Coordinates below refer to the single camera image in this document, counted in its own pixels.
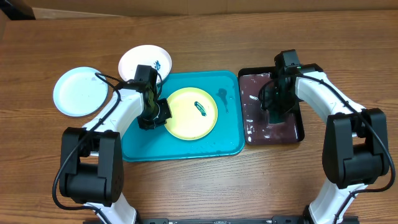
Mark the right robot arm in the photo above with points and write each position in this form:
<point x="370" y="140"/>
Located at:
<point x="355" y="156"/>

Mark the dark object top left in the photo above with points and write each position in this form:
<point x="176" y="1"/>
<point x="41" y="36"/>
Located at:
<point x="17" y="10"/>

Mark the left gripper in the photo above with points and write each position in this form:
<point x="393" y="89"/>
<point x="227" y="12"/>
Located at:
<point x="166" y="113"/>

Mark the teal plastic serving tray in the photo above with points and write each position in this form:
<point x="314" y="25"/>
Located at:
<point x="225" y="139"/>

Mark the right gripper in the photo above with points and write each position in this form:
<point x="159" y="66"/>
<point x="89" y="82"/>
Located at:
<point x="267" y="102"/>

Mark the light blue plate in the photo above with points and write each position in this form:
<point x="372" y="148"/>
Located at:
<point x="79" y="92"/>

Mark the white plate with stain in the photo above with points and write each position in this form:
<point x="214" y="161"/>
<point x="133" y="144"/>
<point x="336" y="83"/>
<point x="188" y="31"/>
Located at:
<point x="140" y="62"/>

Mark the yellow plate with stain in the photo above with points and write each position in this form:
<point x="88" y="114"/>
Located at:
<point x="194" y="113"/>

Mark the black water tray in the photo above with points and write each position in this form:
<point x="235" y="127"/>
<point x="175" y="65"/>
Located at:
<point x="257" y="129"/>

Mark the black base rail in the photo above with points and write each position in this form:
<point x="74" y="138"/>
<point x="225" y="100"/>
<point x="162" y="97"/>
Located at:
<point x="273" y="220"/>

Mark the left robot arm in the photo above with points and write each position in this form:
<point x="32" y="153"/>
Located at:
<point x="91" y="169"/>

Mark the green sponge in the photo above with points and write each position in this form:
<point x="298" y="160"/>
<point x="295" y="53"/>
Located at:
<point x="275" y="117"/>

